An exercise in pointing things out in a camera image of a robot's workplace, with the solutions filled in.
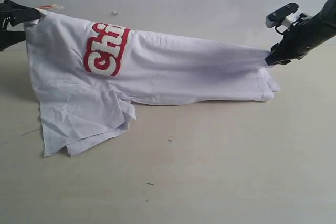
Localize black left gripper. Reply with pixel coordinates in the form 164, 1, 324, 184
0, 0, 43, 52

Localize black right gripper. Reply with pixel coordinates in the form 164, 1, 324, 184
265, 15, 331, 66

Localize white t-shirt red Chinese patch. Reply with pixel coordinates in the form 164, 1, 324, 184
24, 12, 279, 157

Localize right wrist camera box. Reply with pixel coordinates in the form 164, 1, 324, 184
265, 2, 308, 28

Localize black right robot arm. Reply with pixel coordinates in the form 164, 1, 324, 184
265, 0, 335, 66

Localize orange hang tag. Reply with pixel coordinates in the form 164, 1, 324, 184
37, 4, 64, 10

